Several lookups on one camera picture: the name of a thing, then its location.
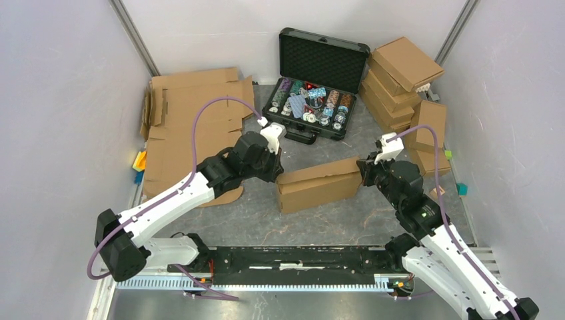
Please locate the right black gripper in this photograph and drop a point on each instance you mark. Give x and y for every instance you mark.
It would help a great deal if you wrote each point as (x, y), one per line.
(366, 166)

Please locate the wooden letter block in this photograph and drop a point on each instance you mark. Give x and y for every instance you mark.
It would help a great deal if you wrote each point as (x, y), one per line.
(436, 192)

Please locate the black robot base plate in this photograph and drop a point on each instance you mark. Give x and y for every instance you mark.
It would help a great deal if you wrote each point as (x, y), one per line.
(306, 265)

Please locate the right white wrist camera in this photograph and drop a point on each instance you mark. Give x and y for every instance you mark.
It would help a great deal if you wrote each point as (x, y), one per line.
(389, 150)

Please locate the stacked folded cardboard boxes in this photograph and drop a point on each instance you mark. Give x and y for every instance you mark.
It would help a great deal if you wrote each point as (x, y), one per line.
(390, 105)

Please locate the teal toy cube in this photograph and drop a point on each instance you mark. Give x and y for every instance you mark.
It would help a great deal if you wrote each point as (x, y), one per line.
(462, 189)

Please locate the flat cardboard sheet stack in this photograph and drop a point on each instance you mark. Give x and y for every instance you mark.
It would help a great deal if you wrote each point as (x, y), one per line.
(190, 116)

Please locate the black poker chip case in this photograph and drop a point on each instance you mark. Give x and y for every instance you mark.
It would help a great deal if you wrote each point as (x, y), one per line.
(319, 79)

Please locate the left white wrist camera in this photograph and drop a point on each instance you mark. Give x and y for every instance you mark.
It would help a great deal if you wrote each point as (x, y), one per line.
(272, 132)

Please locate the yellow orange toy block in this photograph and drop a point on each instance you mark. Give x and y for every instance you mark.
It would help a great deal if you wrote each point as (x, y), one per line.
(139, 164)

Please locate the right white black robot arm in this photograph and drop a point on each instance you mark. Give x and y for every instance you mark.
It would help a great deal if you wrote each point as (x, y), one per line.
(432, 250)

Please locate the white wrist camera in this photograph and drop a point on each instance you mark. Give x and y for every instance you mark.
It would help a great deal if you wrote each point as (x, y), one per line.
(389, 150)
(272, 132)

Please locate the brown cardboard box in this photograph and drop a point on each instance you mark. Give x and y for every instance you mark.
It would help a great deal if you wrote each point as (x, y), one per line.
(314, 186)

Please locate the aluminium frame rail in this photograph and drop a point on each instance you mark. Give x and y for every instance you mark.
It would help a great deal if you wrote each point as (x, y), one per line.
(486, 256)

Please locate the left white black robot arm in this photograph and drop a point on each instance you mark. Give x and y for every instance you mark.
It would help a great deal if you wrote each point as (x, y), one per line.
(125, 242)

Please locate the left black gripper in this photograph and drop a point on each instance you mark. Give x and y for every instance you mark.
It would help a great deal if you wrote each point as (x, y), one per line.
(276, 168)

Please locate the white plastic connector piece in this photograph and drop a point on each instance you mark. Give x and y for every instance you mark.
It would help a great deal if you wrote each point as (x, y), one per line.
(426, 92)

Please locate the low folded cardboard box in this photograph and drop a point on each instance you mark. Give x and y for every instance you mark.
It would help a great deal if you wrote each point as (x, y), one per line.
(426, 162)

